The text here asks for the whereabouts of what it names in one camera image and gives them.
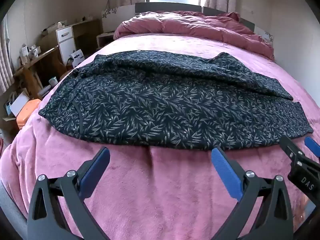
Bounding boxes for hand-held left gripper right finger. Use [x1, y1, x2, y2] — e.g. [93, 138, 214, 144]
[211, 147, 294, 240]

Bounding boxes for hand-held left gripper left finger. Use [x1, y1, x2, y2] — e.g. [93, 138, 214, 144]
[27, 146, 111, 240]

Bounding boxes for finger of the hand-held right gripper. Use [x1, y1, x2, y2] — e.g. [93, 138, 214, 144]
[279, 136, 310, 171]
[304, 136, 320, 159]

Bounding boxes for dark leaf print pants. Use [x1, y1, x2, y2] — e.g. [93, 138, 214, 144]
[38, 51, 314, 151]

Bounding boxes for person's right hand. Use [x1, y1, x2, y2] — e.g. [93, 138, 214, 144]
[293, 195, 312, 230]

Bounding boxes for orange box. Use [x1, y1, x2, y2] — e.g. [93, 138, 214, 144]
[16, 98, 42, 130]

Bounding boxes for blue and white box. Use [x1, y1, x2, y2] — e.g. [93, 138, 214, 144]
[67, 50, 84, 68]

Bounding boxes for wooden desk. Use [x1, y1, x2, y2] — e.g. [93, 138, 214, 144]
[13, 19, 101, 99]

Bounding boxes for wooden nightstand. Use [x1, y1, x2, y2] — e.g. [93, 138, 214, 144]
[96, 31, 116, 50]

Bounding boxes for white drawer cabinet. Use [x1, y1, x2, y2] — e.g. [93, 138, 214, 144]
[55, 26, 77, 65]

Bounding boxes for striped pink curtain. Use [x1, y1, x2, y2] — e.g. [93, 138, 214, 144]
[0, 21, 15, 94]

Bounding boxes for mauve duvet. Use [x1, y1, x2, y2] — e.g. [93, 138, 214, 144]
[113, 10, 275, 61]

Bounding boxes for dark grey headboard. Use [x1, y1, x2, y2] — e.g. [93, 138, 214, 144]
[135, 2, 256, 32]

